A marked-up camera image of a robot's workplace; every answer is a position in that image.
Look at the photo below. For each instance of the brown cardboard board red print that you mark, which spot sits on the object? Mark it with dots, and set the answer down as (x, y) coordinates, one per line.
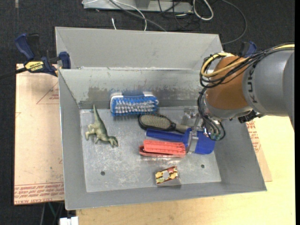
(37, 130)

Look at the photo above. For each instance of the red ridged plastic block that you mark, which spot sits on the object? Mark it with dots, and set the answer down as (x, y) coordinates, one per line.
(162, 147)

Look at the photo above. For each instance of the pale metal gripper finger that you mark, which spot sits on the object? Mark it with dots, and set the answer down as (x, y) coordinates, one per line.
(196, 125)
(193, 144)

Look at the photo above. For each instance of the blue and white scrub brush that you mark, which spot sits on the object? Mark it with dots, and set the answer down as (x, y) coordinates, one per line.
(133, 104)

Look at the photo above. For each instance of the green toy dinosaur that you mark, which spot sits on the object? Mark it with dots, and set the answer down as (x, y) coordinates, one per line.
(100, 131)

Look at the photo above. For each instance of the colourful printed wedge box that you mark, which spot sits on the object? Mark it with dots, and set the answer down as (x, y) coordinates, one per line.
(167, 176)

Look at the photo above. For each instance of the black cylinder on white bracket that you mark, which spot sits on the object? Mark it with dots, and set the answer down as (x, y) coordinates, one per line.
(248, 117)

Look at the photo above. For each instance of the blue plastic tool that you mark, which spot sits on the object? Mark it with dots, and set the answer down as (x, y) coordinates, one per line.
(168, 135)

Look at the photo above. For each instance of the grey metal bin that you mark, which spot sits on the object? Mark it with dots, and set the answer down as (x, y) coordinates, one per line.
(131, 172)

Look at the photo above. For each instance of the black hairbrush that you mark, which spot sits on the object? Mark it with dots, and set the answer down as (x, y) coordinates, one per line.
(155, 122)

